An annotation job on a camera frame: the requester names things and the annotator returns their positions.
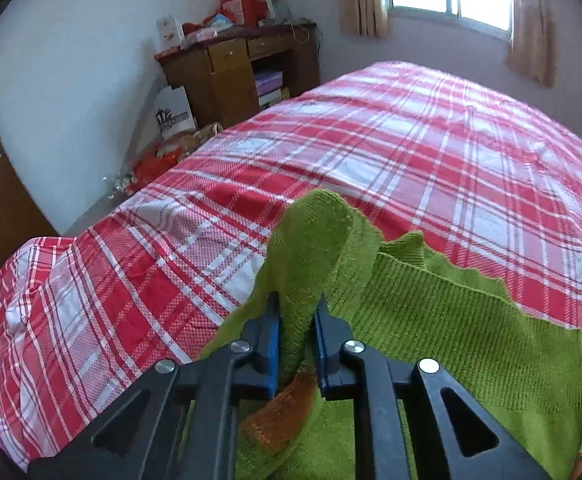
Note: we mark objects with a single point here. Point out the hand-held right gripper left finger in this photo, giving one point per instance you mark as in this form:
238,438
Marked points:
272,355

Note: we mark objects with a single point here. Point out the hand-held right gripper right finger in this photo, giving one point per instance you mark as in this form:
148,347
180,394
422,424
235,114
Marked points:
322,355

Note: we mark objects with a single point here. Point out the green orange striped knit sweater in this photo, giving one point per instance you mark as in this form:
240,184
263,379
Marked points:
421,320

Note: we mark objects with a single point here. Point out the red plastic bag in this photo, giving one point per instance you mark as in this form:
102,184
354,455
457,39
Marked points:
153,167

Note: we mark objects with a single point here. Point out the shiny wrappers on floor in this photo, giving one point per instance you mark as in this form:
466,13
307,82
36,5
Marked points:
120,185

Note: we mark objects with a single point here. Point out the gold patterned bag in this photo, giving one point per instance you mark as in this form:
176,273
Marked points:
191,140

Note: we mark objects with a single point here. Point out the bed with red plaid sheet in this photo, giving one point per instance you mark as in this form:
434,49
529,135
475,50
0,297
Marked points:
396,135

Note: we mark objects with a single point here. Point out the white printed paper bag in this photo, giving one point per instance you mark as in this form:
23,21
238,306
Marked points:
173,110

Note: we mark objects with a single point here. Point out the purple flat box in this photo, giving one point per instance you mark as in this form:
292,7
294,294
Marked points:
268,82

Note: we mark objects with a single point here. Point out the brown wooden desk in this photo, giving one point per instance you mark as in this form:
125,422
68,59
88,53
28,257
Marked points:
231,85

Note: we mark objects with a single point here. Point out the white printed box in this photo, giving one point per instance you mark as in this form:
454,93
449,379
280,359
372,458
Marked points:
170,32

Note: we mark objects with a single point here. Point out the red gift box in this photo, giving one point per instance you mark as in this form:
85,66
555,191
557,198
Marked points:
236,7

